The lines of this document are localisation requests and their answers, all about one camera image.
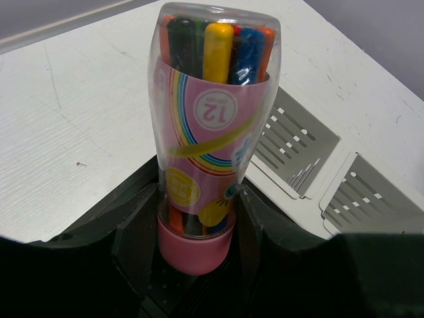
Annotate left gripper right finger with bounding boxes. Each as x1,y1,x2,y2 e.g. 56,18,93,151
237,186,423,317

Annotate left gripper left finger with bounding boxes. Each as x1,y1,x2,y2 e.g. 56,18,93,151
1,184,158,317

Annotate crayon bottle with pink cap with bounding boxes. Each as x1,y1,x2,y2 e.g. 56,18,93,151
148,2,282,276

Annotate black slotted organizer container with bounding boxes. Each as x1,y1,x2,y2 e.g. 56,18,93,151
49,154,325,318

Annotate white slotted organizer container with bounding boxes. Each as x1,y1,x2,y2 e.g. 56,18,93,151
243,85,424,241

